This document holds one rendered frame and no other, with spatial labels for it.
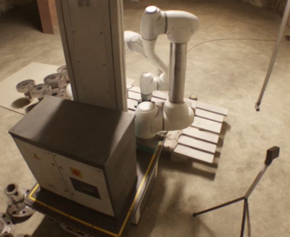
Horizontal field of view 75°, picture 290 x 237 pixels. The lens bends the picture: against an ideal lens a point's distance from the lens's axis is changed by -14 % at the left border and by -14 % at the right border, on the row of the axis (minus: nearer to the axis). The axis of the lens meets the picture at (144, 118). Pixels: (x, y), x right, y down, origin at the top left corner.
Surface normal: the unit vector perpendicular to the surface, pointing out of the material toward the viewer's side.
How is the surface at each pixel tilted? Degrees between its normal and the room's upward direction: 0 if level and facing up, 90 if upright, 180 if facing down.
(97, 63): 90
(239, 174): 0
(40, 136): 0
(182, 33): 85
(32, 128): 0
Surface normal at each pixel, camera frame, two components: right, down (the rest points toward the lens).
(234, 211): 0.00, -0.77
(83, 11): -0.32, 0.60
